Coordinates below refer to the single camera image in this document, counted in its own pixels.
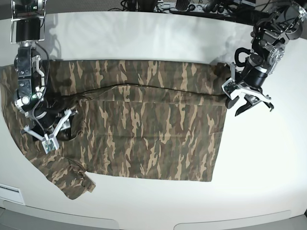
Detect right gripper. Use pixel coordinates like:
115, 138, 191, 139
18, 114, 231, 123
23, 106, 79, 142

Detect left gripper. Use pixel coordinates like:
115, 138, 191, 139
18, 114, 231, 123
226, 48, 274, 116

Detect camouflage T-shirt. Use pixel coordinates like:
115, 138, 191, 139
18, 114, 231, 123
0, 60, 230, 199

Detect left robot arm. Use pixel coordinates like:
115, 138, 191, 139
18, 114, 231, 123
222, 0, 307, 115

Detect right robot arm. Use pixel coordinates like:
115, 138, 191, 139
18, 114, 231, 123
10, 0, 78, 141

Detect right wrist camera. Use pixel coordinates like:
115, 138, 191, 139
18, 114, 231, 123
41, 137, 59, 154

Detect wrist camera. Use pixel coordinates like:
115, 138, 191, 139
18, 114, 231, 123
41, 137, 59, 154
222, 81, 236, 100

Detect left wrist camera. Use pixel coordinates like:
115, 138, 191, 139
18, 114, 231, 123
222, 81, 236, 100

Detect power strips and cables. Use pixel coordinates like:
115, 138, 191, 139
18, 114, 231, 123
107, 0, 307, 27

